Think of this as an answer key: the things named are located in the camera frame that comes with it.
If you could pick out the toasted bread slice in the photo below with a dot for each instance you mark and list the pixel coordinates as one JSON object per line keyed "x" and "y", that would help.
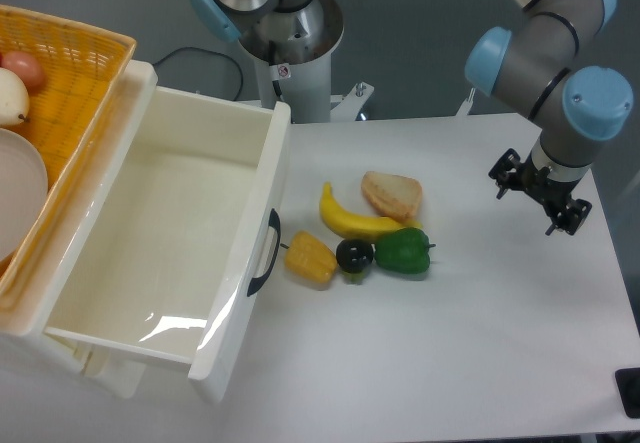
{"x": 394, "y": 196}

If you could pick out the white pear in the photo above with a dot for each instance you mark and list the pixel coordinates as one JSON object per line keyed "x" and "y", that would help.
{"x": 14, "y": 99}

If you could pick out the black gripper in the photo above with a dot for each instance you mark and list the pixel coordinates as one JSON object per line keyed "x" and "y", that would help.
{"x": 548, "y": 182}

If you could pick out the red apple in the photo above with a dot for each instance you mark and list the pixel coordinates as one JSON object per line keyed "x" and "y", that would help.
{"x": 26, "y": 67}

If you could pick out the white plate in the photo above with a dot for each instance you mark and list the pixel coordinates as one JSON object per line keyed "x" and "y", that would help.
{"x": 24, "y": 189}

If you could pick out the green bell pepper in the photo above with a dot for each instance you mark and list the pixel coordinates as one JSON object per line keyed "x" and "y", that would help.
{"x": 405, "y": 251}

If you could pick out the yellow woven basket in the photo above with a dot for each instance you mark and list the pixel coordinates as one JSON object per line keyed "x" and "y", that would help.
{"x": 83, "y": 64}

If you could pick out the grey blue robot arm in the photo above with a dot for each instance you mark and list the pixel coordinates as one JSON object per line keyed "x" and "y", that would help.
{"x": 577, "y": 112}

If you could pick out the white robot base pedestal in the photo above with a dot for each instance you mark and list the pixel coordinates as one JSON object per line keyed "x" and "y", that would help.
{"x": 292, "y": 58}

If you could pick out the black drawer handle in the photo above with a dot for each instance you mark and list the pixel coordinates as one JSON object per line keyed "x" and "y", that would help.
{"x": 269, "y": 253}

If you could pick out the white open drawer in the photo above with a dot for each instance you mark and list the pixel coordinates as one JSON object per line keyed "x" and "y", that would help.
{"x": 182, "y": 230}

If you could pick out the yellow bell pepper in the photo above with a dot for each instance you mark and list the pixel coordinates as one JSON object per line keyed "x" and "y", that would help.
{"x": 309, "y": 258}

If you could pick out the dark purple eggplant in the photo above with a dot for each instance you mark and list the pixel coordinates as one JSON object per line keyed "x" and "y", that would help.
{"x": 354, "y": 258}

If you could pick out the black device at edge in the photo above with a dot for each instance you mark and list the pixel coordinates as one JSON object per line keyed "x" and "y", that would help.
{"x": 628, "y": 383}

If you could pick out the white drawer cabinet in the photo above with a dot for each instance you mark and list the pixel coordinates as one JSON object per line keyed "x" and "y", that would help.
{"x": 52, "y": 286}

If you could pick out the yellow banana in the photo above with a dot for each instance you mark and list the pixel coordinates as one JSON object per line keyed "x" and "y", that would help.
{"x": 349, "y": 225}

